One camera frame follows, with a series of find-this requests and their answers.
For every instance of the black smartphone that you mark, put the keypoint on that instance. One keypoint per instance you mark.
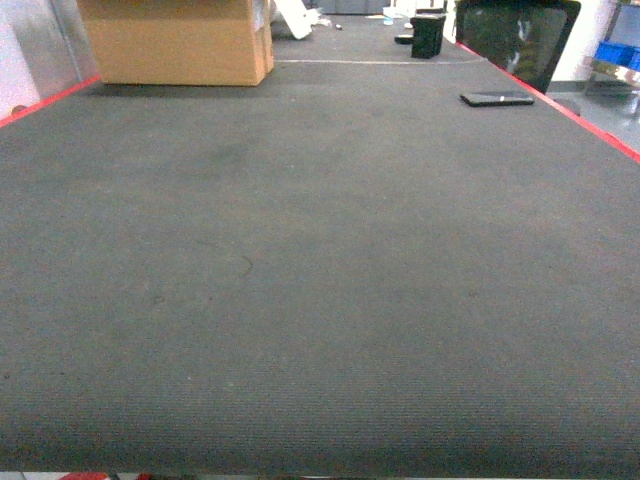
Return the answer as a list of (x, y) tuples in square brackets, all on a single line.
[(496, 99)]

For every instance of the steel shelf rack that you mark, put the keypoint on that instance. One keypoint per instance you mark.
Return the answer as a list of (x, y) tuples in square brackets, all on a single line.
[(622, 27)]

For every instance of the black block stack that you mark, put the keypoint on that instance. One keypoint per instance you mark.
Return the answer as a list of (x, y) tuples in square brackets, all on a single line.
[(427, 34)]

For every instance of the large cardboard box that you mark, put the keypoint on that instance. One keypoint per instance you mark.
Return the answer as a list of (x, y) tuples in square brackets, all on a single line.
[(191, 43)]

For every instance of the blue bin lower shelf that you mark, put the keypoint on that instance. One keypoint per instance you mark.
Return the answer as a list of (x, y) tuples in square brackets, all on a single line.
[(618, 54)]

